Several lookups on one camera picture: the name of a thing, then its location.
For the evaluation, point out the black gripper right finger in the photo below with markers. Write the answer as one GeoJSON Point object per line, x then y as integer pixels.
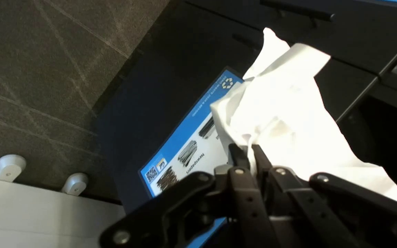
{"type": "Point", "coordinates": [309, 211]}

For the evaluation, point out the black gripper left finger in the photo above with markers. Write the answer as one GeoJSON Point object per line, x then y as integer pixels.
{"type": "Point", "coordinates": [245, 201]}

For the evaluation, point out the plain white paper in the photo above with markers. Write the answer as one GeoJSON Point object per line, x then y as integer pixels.
{"type": "Point", "coordinates": [290, 105]}

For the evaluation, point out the left black recycling bin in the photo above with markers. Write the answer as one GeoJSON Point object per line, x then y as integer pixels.
{"type": "Point", "coordinates": [162, 69]}

